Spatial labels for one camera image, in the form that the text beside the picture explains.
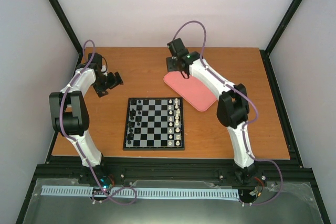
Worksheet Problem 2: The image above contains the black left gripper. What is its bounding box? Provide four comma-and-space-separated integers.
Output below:
94, 72, 123, 98

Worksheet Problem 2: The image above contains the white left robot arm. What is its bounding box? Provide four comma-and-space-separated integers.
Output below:
49, 53, 123, 184

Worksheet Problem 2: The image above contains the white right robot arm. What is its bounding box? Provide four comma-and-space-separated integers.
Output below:
167, 38, 256, 184

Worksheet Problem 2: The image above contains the pink plastic tray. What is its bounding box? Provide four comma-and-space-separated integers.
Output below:
163, 71, 217, 112

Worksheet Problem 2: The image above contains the black and white chessboard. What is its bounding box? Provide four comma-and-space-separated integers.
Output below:
123, 97, 185, 151

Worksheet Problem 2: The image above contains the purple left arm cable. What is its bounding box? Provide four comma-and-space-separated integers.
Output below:
59, 39, 137, 206

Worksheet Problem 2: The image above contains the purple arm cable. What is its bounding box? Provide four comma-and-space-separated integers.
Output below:
173, 20, 284, 207
59, 39, 137, 206

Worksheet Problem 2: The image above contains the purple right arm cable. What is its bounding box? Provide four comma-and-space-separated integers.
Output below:
173, 20, 284, 207

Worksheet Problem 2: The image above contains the light blue cable duct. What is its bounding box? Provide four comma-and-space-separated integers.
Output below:
40, 185, 239, 201

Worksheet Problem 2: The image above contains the black aluminium frame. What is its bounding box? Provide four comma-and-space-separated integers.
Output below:
16, 0, 330, 223

